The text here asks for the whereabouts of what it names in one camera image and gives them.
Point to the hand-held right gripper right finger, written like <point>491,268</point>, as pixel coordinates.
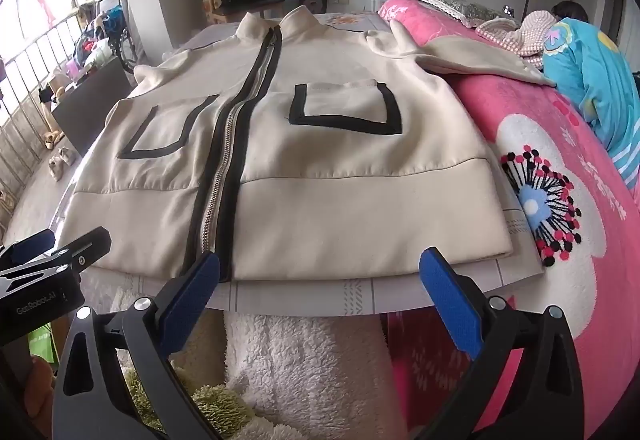
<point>450,305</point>

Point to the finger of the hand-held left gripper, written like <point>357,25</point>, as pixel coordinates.
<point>32,241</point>
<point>82,245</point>

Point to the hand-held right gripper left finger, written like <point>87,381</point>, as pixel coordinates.
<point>192,305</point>

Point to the cream zip jacket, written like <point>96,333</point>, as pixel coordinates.
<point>325,180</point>

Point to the green shopping bag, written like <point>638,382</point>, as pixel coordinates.
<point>42,342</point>

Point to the green fluffy cloth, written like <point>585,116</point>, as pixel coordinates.
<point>220,405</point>

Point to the beige high heel shoes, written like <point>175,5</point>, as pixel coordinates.
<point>51,139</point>

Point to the white fluffy blanket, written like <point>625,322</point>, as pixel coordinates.
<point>300,370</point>

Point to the dark cabinet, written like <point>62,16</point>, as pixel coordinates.
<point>90,107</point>

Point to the metal window railing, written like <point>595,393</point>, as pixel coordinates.
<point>30,70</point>

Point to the pink floral blanket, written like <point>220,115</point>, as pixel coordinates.
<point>550,145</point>

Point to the wheelchair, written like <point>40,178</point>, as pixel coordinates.
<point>127,47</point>

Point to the blue bag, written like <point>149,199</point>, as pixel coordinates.
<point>114,19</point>

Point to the blue cartoon print blanket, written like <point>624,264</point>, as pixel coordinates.
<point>590,70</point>

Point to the pink checkered cloth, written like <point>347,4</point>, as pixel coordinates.
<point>525,37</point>

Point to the lace trimmed pillow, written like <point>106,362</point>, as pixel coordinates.
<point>465,10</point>

